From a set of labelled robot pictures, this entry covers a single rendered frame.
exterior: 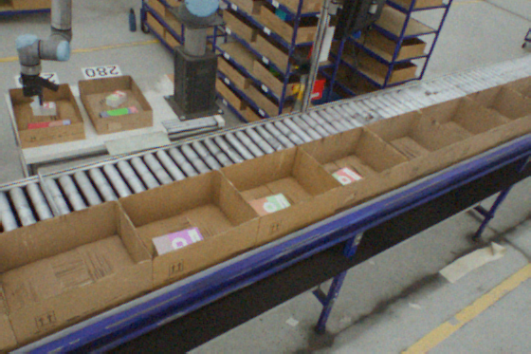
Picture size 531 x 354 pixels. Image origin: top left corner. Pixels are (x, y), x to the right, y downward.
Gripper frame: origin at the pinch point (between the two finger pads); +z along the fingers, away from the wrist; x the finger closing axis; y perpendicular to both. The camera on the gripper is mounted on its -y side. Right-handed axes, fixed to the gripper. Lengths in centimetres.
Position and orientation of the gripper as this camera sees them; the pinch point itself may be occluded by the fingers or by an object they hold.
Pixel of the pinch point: (44, 107)
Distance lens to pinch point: 262.1
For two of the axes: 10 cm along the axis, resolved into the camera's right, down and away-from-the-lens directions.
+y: -9.4, 1.0, -3.4
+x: 3.2, 6.4, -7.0
